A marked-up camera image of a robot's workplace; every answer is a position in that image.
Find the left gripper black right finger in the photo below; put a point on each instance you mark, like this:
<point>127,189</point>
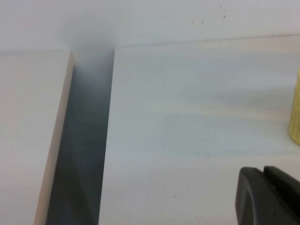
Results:
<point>290,201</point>

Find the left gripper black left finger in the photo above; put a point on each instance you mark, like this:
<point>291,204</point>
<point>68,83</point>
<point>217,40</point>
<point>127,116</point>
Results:
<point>248,199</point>

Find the yellow plastic cup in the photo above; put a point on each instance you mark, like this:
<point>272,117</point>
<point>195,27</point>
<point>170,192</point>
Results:
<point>295,112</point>

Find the white adjacent table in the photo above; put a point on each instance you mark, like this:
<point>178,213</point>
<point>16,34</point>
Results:
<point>23,129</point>

